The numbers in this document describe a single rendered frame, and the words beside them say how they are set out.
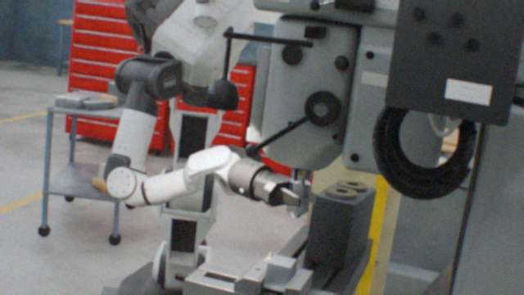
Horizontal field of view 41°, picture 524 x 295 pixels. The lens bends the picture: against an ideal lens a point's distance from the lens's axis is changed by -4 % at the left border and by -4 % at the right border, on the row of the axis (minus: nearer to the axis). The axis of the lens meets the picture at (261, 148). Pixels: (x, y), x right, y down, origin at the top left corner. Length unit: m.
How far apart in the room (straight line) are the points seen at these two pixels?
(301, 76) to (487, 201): 0.44
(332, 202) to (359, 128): 0.55
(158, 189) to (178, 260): 0.71
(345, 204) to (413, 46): 0.87
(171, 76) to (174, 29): 0.13
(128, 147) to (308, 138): 0.53
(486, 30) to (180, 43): 0.97
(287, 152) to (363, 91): 0.22
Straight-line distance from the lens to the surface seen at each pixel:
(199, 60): 1.87
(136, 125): 1.82
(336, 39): 1.44
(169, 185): 1.76
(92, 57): 7.04
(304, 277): 1.60
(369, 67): 1.41
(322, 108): 1.42
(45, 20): 12.74
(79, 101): 4.53
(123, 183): 1.79
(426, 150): 1.41
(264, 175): 1.64
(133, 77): 1.86
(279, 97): 1.48
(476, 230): 1.39
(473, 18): 1.14
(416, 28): 1.14
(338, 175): 3.37
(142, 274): 2.78
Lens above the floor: 1.67
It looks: 12 degrees down
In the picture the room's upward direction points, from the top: 7 degrees clockwise
